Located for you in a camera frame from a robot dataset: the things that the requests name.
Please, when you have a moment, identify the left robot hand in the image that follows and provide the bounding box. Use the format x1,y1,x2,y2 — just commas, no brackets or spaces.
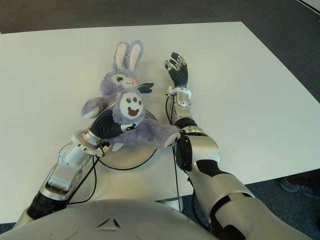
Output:
87,82,154,141

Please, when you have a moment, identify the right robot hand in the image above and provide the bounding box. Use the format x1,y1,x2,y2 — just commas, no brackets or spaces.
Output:
163,52,190,88

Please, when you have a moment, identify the purple plush bunny doll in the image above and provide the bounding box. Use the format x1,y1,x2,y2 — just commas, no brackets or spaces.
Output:
80,41,181,151

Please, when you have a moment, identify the white plate black rim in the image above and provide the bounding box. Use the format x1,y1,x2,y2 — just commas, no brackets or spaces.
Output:
98,109,159,171

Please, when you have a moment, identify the silver robot torso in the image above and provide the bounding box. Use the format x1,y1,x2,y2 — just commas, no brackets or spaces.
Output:
0,198,222,240

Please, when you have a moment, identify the dark sneaker shoe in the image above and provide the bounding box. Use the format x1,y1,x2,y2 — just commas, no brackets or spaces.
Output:
279,174,320,200

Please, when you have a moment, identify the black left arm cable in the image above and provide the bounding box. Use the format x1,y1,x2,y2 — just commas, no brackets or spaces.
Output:
66,147,104,205

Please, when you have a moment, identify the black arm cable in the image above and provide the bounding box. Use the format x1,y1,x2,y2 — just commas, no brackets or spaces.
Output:
164,92,184,213
66,147,104,205

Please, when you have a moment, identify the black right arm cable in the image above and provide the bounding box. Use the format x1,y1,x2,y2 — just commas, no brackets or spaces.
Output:
164,92,184,213

